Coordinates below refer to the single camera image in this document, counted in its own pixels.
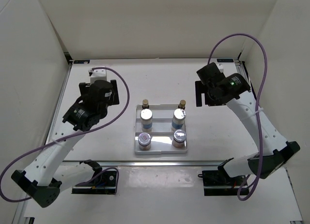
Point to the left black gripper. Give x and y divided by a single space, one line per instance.
115 99

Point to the white tiered tray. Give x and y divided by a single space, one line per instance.
161 133

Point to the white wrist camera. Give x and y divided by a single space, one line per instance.
97 73
220 67

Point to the tall silver-lid jar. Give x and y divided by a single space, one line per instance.
178 119
146 118

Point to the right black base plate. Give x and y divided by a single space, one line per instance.
216 184

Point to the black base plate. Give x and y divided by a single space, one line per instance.
105 184
216 184

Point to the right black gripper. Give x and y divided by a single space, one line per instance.
199 89

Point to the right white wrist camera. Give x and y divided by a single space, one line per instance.
220 67

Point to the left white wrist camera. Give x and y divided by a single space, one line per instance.
97 73

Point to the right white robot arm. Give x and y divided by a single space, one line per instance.
274 150

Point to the short white-lid jar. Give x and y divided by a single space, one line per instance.
179 138
144 141

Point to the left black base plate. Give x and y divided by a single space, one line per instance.
105 184

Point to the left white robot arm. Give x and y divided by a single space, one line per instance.
40 180

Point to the yellow sauce bottle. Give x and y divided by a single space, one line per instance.
182 104
145 104

